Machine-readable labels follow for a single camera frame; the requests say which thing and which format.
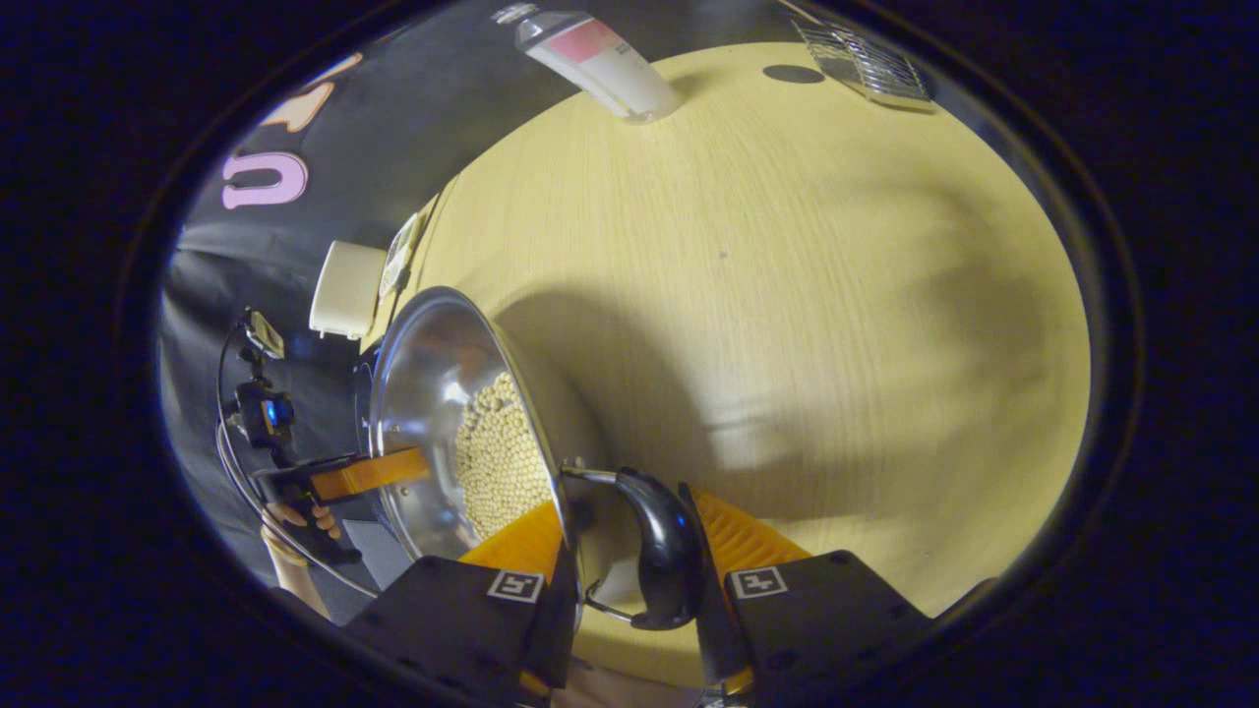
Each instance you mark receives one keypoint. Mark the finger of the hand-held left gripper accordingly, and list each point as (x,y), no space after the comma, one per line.
(374,474)

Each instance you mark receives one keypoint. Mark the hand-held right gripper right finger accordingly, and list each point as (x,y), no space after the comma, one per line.
(720,639)

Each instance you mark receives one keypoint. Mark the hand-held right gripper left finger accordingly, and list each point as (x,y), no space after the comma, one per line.
(462,629)

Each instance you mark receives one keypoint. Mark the white toaster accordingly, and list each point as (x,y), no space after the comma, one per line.
(344,290)

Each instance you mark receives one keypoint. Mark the white divided dish of beans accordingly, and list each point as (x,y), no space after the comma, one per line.
(401,256)

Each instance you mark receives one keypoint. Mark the clear bottle with pink label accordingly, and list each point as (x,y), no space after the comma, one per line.
(610,69)

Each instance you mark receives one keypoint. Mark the black round table grommet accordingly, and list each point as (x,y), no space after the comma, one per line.
(793,74)

